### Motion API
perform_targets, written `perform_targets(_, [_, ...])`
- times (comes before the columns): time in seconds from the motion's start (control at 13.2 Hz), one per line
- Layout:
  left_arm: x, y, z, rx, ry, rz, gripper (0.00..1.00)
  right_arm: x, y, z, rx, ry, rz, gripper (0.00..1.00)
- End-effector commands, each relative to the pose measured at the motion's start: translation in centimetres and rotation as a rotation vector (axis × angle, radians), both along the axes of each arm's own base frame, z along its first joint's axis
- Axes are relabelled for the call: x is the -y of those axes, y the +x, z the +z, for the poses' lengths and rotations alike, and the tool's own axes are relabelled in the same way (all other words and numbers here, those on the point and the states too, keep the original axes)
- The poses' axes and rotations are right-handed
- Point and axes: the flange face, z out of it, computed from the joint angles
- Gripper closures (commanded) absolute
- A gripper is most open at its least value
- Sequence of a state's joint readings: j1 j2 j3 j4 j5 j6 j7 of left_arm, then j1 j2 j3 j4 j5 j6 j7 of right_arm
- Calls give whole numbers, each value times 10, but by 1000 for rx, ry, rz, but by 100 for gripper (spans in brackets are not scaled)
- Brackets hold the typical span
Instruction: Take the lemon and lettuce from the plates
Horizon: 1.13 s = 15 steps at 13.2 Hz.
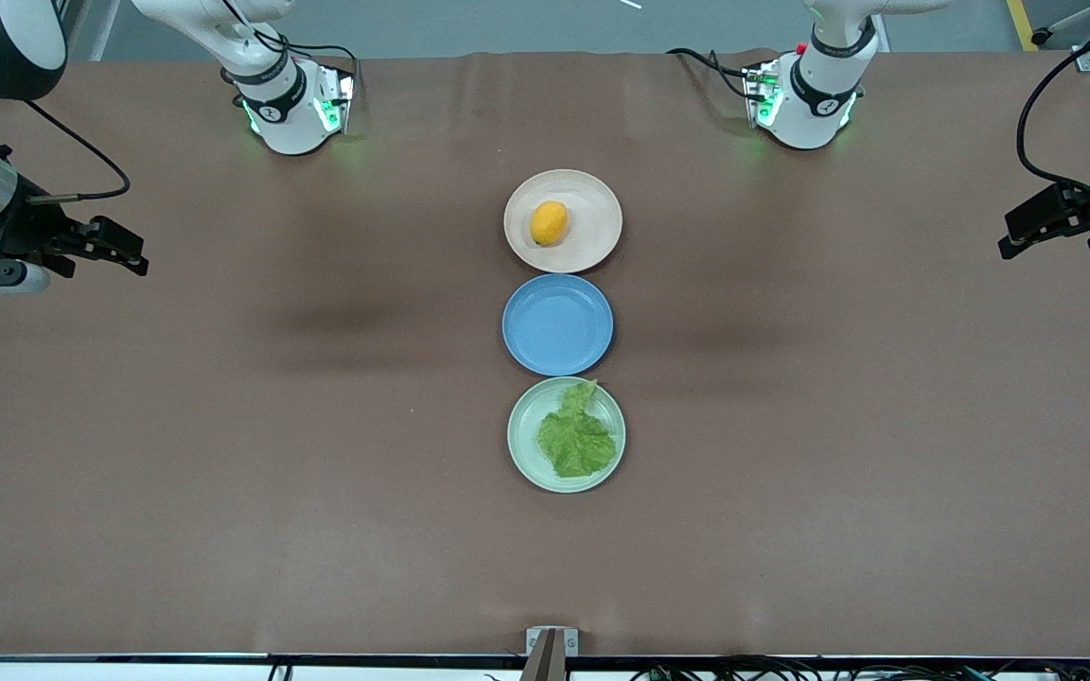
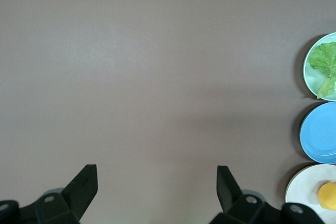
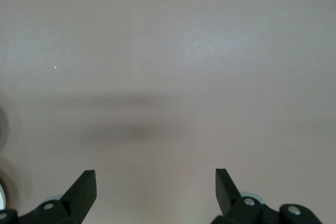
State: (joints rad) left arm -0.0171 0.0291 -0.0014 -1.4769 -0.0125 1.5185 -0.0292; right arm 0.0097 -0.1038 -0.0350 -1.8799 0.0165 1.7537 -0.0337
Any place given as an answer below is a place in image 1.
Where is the green lettuce leaf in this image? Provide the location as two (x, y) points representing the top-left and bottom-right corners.
(536, 379), (619, 480)

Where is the black left arm base cable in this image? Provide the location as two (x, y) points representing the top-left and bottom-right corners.
(665, 46), (765, 103)

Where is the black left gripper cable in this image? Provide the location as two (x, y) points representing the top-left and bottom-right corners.
(1016, 0), (1090, 192)

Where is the beige round plate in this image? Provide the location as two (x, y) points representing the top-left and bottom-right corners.
(503, 169), (624, 275)

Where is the blue round plate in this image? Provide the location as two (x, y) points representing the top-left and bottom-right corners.
(501, 273), (615, 377)

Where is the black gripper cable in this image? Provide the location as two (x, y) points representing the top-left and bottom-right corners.
(1016, 0), (1090, 192)
(23, 98), (132, 206)

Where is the yellow lemon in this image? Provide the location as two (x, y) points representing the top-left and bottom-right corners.
(530, 201), (570, 248)

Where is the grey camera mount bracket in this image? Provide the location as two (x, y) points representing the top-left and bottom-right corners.
(519, 626), (580, 681)

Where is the white table edge rail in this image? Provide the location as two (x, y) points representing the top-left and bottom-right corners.
(0, 653), (1090, 681)

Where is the black arm base cable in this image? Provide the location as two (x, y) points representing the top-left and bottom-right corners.
(665, 46), (765, 103)
(220, 0), (362, 88)

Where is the brown table cover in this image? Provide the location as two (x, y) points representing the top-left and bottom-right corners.
(0, 49), (1090, 659)

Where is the black right arm base cable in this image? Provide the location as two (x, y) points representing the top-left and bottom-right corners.
(220, 0), (362, 88)

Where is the pale green round plate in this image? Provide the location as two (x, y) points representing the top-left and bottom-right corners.
(507, 376), (627, 495)

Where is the grey stand leg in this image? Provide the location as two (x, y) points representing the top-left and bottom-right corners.
(1030, 0), (1090, 47)

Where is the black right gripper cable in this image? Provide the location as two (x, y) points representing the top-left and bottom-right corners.
(23, 98), (132, 206)

